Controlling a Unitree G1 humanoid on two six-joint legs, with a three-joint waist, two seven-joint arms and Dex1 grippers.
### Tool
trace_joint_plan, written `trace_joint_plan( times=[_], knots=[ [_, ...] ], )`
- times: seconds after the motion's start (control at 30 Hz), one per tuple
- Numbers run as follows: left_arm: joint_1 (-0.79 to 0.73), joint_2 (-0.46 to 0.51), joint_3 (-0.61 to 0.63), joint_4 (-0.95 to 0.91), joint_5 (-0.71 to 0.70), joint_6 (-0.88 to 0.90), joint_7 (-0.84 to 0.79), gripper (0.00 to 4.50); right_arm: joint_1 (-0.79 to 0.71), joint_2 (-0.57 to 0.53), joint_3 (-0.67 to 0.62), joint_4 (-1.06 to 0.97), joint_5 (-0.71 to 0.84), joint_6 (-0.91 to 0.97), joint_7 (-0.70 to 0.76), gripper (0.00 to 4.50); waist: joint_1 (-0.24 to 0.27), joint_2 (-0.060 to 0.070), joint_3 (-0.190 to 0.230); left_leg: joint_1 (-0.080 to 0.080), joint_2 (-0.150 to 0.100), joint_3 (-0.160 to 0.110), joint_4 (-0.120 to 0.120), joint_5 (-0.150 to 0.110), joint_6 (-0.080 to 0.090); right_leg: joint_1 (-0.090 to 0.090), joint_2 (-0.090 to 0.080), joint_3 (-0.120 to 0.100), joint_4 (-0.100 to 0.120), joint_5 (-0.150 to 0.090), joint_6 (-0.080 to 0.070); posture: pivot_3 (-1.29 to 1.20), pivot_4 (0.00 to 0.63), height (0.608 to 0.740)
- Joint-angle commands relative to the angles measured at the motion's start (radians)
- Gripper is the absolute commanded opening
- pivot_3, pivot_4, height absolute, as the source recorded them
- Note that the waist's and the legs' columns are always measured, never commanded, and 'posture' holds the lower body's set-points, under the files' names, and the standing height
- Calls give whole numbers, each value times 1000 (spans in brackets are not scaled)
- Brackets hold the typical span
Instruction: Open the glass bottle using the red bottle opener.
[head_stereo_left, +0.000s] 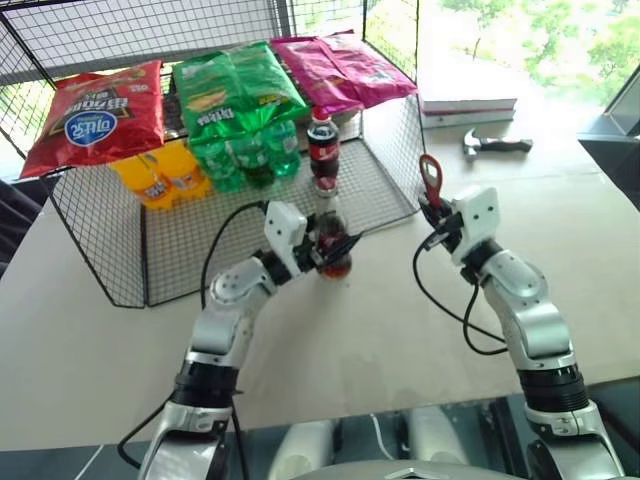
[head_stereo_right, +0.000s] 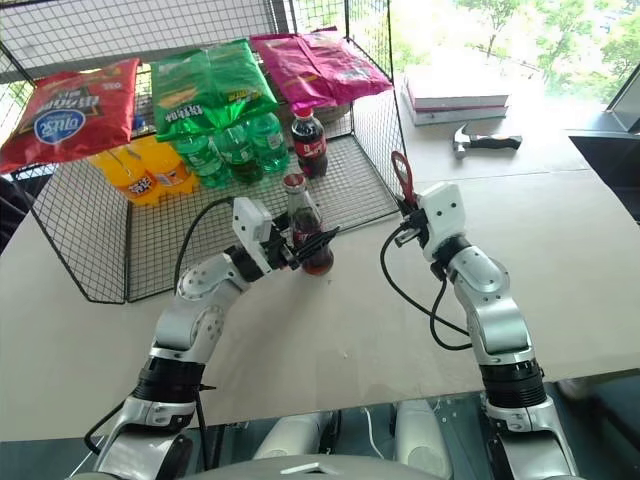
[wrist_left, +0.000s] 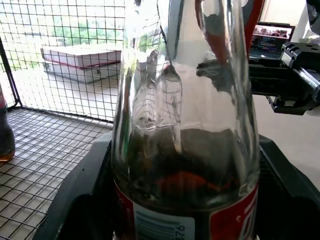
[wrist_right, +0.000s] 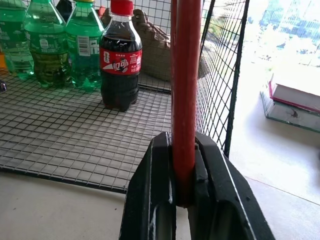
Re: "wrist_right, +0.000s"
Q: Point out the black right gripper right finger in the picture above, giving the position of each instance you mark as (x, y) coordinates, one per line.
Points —
(225, 190)

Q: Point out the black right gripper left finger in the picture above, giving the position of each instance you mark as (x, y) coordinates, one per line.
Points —
(147, 187)

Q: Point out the red cylindrical rod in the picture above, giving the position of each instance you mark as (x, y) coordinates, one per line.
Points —
(185, 100)

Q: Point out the cola bottle with red cap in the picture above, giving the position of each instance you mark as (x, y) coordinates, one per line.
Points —
(121, 65)

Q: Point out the green plastic soda bottle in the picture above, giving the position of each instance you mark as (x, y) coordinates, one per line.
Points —
(13, 37)
(83, 47)
(47, 47)

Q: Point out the green-edged book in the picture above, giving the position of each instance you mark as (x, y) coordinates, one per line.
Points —
(287, 113)

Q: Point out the white book with pink cover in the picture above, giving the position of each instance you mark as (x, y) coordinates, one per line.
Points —
(292, 93)

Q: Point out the beige fabric bag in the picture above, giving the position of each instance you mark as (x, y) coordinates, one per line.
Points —
(155, 50)

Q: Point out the small dark object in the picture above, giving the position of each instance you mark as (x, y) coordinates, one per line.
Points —
(3, 86)

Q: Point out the orange object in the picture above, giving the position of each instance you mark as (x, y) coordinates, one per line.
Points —
(2, 61)

